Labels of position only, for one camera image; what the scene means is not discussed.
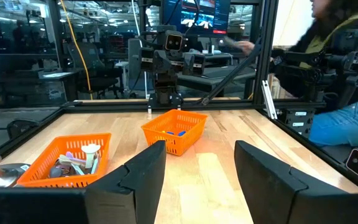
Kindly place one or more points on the blue mini stapler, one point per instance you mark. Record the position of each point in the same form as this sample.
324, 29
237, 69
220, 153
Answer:
182, 133
170, 132

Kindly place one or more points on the silver metal bracket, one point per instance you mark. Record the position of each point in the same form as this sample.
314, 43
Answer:
267, 99

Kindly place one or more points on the orange plastic mesh basket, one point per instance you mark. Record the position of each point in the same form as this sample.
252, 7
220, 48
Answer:
158, 134
82, 136

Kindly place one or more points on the black office desk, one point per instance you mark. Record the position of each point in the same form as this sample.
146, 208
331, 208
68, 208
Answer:
11, 77

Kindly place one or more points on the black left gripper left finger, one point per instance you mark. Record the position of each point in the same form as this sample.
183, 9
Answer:
135, 193

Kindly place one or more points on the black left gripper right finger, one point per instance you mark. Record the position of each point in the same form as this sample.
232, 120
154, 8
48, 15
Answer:
266, 193

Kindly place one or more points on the black side desk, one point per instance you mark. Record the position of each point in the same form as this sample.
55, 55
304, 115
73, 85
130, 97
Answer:
216, 81

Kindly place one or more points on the black staple remover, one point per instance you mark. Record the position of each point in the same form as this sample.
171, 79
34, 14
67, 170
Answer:
55, 172

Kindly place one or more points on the person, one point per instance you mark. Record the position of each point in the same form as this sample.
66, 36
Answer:
337, 124

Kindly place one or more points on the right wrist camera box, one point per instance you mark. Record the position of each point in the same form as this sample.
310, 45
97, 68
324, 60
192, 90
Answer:
174, 42

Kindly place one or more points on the black office chair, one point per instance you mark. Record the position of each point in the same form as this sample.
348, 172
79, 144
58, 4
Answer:
85, 59

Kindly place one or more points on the black control box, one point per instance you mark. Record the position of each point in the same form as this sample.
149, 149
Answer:
287, 124

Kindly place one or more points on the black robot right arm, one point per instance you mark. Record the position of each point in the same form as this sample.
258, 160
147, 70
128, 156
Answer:
165, 90

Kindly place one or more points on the light blue staple remover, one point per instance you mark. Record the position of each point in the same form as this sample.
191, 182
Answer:
79, 169
95, 165

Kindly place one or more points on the wall monitor with blue screen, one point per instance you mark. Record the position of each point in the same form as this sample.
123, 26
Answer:
197, 18

